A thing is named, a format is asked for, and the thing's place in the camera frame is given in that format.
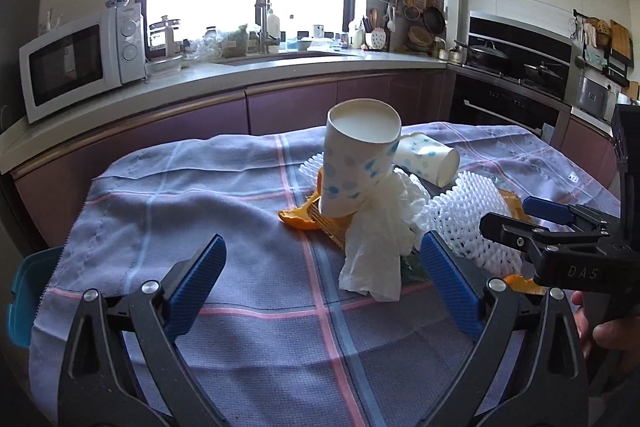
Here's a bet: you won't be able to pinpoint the white foam fruit net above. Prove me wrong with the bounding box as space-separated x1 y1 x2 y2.
419 171 522 277

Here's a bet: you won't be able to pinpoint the dotted paper cup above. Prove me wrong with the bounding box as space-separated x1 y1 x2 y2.
394 132 460 187
319 98 401 218

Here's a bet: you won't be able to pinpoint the white tissue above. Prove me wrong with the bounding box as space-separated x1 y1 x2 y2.
338 168 431 301

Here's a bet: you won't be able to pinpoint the gold snack wrapper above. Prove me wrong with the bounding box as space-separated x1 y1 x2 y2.
307 192 354 251

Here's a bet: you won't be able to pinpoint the gold foil wrapper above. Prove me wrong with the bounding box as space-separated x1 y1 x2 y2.
499 188 534 225

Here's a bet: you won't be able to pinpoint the silver kitchen faucet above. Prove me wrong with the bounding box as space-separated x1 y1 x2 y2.
254 0 272 54

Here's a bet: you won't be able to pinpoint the person's right hand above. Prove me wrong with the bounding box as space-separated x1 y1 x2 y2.
570 291 640 372

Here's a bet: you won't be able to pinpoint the orange peel piece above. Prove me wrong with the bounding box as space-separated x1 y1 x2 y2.
504 274 547 295
278 170 322 231

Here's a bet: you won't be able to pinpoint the teal plastic bin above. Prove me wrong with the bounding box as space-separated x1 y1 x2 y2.
6 246 63 349

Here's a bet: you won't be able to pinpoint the black built-in stove oven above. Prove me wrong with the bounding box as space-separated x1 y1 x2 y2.
448 11 577 147

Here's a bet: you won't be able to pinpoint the wooden cutting board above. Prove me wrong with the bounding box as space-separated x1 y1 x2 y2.
610 20 634 67

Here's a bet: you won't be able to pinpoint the purple plaid tablecloth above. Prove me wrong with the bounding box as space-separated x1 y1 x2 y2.
28 120 622 427

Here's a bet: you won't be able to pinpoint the purple lower cabinets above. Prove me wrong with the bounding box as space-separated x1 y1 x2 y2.
1 66 614 249

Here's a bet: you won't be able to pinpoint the small white foam net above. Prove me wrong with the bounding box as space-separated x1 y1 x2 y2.
298 153 323 193

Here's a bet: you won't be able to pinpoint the black frying pan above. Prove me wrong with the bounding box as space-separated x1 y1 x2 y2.
423 6 446 36

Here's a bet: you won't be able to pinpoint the white dotted utensil holder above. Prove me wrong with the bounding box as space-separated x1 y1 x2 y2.
369 28 386 50

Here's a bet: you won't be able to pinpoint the white microwave oven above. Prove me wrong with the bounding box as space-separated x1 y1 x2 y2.
20 3 145 124

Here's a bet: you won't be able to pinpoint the white soap bottle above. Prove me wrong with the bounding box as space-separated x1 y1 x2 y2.
267 9 281 53

